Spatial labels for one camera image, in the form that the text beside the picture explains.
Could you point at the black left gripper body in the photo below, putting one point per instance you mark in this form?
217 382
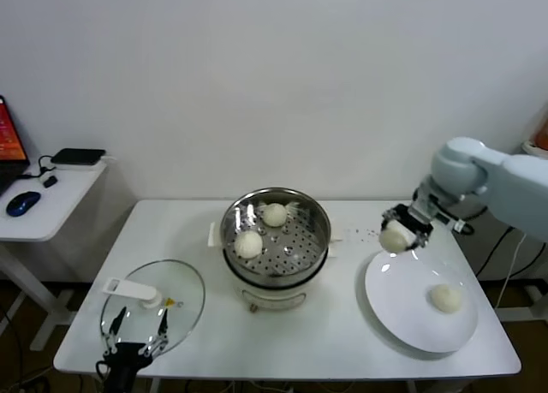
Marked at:
124 367

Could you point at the blue computer mouse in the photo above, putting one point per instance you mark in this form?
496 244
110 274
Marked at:
23 202

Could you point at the small white desk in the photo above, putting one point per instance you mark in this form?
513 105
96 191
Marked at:
43 222

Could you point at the stainless steel steamer basket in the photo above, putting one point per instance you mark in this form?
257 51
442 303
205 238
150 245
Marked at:
295 247

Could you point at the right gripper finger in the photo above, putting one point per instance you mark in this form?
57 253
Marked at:
390 216
421 240

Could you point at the dark crumbs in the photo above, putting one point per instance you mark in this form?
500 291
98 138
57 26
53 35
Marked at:
364 234

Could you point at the flat black device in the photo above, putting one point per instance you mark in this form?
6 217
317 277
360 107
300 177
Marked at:
77 156

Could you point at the white steamed baozi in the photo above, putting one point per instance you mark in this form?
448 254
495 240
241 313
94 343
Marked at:
394 239
274 214
446 298
248 244

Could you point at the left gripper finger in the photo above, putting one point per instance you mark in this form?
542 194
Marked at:
114 331
163 329

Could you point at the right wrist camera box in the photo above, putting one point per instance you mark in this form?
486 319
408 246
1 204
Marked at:
456 225

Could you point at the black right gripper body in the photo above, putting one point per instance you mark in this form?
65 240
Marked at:
413 222

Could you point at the orange object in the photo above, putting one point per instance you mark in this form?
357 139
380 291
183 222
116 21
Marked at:
543 138

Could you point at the white electric cooker pot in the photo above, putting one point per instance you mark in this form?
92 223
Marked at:
274 292

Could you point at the laptop with red screen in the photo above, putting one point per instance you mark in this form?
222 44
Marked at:
8 140

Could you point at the large white plate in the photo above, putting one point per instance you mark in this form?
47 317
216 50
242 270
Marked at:
398 307

